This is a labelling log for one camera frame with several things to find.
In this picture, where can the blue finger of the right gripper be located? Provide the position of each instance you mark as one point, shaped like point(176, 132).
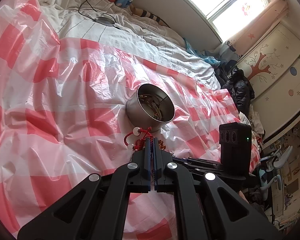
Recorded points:
point(198, 163)

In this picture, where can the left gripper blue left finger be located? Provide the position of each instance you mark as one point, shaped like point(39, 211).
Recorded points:
point(139, 178)

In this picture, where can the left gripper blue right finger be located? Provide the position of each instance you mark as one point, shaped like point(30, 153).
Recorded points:
point(165, 170)

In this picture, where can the round steel tin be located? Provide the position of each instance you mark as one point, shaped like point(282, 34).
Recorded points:
point(150, 107)

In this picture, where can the black puffer jacket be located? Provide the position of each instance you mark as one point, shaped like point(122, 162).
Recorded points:
point(238, 86)

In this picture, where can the red white checkered plastic sheet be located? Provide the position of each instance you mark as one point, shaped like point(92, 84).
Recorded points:
point(62, 111)

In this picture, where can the blue plastic bag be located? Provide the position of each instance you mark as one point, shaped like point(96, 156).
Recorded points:
point(205, 56)

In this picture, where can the wardrobe with tree decal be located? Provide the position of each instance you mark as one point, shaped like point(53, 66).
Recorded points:
point(273, 69)

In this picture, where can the round grey charger pad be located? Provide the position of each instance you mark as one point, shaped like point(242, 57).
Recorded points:
point(105, 21)

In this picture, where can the striped pillow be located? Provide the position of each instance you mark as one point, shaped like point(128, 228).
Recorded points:
point(144, 13)

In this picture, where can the white striped duvet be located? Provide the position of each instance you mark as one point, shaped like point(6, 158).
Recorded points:
point(136, 35)

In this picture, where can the right cartoon curtain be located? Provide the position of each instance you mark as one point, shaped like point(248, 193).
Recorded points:
point(239, 44)

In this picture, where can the black camera box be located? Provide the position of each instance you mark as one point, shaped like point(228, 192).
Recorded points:
point(235, 141)

